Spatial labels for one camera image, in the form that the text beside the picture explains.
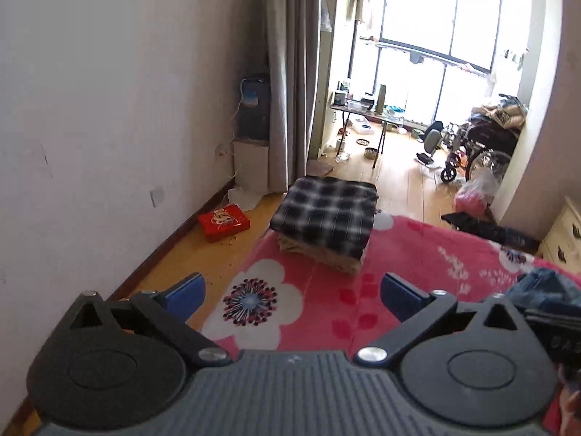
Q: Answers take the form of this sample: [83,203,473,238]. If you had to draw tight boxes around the blue denim jeans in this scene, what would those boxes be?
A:
[505,268,581,318]

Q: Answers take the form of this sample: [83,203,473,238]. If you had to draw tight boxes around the black white plaid shirt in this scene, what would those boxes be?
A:
[270,175,378,260]

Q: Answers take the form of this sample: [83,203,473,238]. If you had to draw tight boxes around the folded beige grey clothes stack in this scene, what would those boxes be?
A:
[278,235,364,276]

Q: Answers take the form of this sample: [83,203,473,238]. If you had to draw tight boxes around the folding table with clutter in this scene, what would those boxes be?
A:
[329,90,403,167]

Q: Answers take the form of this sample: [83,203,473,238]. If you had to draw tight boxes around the person's right hand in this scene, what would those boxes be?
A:
[559,380,581,436]

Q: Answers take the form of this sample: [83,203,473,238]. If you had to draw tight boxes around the cream bedside cabinet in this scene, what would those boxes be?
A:
[538,197,581,276]

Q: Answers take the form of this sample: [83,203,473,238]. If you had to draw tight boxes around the red gift box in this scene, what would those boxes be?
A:
[198,204,250,242]

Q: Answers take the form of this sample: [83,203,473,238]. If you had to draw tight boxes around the red floral bed blanket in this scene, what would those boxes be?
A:
[199,207,581,432]

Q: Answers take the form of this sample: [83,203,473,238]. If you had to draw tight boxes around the pink plastic bag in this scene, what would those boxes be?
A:
[453,169,499,218]

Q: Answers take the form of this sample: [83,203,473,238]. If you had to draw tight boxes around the black wheelchair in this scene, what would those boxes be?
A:
[440,114,518,183]

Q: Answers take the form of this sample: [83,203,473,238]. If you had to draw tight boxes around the water dispenser with blue bottle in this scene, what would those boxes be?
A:
[232,74,271,195]

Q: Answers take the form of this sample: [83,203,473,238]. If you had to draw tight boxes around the grey brown curtain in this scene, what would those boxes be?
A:
[264,0,321,193]

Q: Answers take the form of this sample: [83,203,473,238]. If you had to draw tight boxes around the wall power socket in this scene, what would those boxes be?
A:
[216,145,228,158]

